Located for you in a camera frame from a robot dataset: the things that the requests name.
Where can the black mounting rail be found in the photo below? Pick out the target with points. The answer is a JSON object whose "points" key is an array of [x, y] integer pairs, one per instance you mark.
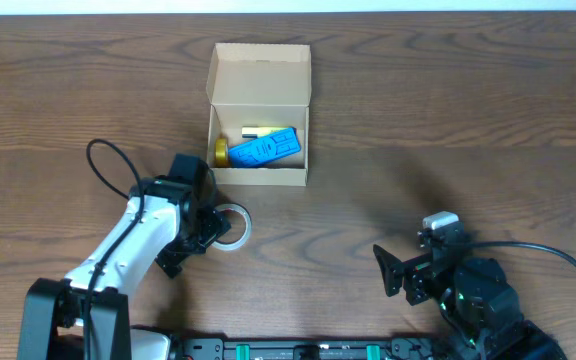
{"points": [[336, 349]]}

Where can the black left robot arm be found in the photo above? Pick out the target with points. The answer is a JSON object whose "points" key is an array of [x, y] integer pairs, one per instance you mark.
{"points": [[85, 315]]}

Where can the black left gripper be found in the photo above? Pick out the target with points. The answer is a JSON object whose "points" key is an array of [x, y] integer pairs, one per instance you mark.
{"points": [[177, 254]]}

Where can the clear adhesive tape roll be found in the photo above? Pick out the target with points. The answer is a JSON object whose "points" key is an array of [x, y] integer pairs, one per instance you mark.
{"points": [[228, 247]]}

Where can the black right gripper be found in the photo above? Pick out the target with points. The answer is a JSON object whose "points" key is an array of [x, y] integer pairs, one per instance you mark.
{"points": [[418, 272]]}

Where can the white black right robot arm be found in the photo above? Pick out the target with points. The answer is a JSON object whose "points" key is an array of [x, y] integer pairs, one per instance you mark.
{"points": [[474, 298]]}

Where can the small yellow tape roll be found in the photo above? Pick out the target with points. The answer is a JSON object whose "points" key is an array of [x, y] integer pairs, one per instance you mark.
{"points": [[221, 153]]}

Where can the blue plastic tape dispenser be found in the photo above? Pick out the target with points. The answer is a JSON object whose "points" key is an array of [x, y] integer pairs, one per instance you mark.
{"points": [[266, 149]]}

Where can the cardboard box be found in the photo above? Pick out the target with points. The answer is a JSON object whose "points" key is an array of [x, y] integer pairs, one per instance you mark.
{"points": [[255, 86]]}

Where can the yellow highlighter pen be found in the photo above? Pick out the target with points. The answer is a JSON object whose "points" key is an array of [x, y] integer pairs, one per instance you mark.
{"points": [[254, 132]]}

